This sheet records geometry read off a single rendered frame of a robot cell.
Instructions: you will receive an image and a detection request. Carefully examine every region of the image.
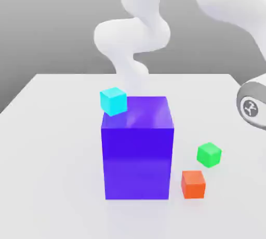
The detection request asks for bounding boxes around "small cyan cube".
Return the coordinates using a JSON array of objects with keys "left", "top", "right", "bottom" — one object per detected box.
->
[{"left": 99, "top": 86, "right": 128, "bottom": 117}]

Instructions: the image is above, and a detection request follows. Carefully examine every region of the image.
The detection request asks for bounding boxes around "small green cube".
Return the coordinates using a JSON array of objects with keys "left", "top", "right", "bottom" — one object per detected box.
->
[{"left": 196, "top": 142, "right": 222, "bottom": 169}]

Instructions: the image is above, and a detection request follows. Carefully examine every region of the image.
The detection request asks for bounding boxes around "small orange cube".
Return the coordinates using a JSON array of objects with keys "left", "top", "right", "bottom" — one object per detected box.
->
[{"left": 181, "top": 170, "right": 206, "bottom": 200}]

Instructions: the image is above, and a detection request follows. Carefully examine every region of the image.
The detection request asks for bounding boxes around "large purple box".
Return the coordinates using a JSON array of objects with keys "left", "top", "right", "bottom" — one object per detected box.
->
[{"left": 101, "top": 96, "right": 175, "bottom": 201}]

